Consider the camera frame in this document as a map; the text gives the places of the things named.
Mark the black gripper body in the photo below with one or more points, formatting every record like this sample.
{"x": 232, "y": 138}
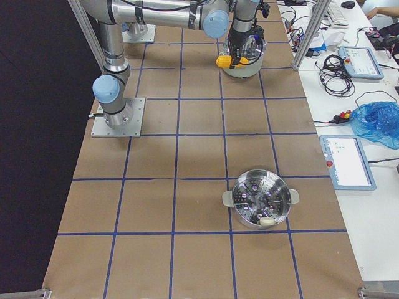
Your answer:
{"x": 235, "y": 40}

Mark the glass pot lid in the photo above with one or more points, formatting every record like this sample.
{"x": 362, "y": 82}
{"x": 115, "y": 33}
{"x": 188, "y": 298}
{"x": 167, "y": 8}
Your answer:
{"x": 253, "y": 49}

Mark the yellow corn cob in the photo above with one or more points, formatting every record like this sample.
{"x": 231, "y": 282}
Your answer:
{"x": 227, "y": 62}

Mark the white keyboard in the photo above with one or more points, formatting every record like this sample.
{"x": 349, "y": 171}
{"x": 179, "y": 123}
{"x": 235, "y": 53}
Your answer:
{"x": 335, "y": 17}

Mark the black computer mouse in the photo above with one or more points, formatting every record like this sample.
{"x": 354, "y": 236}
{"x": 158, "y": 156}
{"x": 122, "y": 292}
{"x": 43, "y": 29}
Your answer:
{"x": 348, "y": 4}

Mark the upper teach pendant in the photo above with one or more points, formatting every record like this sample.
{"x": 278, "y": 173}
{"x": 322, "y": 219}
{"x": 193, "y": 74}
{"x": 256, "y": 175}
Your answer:
{"x": 360, "y": 63}

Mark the teach pendant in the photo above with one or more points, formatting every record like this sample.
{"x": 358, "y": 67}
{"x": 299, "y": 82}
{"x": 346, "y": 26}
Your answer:
{"x": 347, "y": 163}
{"x": 360, "y": 63}

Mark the blue plastic bag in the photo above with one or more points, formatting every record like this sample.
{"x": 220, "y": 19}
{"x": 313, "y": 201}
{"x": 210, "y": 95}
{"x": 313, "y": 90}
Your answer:
{"x": 377, "y": 122}

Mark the lower teach pendant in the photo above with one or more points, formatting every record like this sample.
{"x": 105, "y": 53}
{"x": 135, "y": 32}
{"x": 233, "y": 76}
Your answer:
{"x": 347, "y": 163}

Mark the steel steamer basket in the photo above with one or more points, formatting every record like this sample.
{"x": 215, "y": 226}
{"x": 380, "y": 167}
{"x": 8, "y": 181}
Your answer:
{"x": 260, "y": 199}

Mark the brown paper table mat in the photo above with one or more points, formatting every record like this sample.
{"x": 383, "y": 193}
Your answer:
{"x": 144, "y": 216}

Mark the aluminium frame post right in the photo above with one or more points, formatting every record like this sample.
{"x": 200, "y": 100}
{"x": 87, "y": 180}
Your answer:
{"x": 312, "y": 28}

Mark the aluminium frame post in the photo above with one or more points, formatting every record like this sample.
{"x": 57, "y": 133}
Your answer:
{"x": 312, "y": 28}
{"x": 88, "y": 31}

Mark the aluminium frame post left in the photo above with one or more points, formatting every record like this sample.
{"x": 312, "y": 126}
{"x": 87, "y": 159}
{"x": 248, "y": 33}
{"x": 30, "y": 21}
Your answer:
{"x": 88, "y": 31}

